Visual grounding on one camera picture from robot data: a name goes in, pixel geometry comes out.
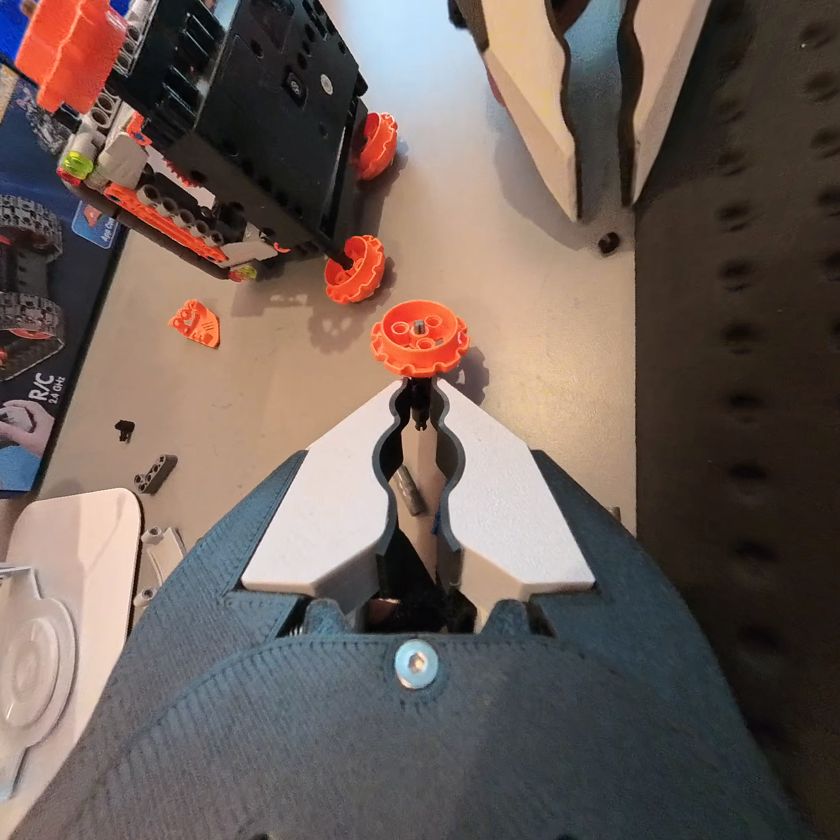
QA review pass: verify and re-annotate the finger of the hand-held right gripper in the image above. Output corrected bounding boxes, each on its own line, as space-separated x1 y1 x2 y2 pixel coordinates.
453 0 581 220
617 0 716 204

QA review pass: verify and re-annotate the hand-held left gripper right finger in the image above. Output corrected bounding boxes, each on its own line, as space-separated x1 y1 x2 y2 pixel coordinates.
434 381 598 607

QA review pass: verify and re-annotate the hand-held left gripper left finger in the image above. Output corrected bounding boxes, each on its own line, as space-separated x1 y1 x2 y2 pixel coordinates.
241 381 408 602

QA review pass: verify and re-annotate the black toy axle pin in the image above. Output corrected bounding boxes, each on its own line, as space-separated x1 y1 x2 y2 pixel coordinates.
405 376 434 434

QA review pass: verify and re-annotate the orange toy gear wheel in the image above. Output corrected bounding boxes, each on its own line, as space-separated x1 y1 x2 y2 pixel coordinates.
355 112 400 182
16 0 132 114
325 235 387 305
371 301 469 382

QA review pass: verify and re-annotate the orange triangular toy piece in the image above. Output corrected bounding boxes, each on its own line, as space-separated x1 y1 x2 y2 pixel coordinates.
168 300 221 350

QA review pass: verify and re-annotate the black grey toy robot vehicle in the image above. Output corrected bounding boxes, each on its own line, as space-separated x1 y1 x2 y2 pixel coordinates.
57 0 371 283

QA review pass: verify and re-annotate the light grey angled toy piece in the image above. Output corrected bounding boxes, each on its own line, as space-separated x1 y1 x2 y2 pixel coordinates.
137 525 187 607

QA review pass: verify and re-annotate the dark grey toy beam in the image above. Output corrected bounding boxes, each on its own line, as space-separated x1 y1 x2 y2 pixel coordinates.
134 455 179 494

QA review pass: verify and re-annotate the black dimpled mat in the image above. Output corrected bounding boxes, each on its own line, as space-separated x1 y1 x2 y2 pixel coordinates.
636 0 840 840

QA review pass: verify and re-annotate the wooden book stand white base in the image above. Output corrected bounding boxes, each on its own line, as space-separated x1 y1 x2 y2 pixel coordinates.
0 489 145 802

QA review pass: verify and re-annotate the blue robot kit box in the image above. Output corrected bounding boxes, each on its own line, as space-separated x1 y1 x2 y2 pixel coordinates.
0 59 132 497

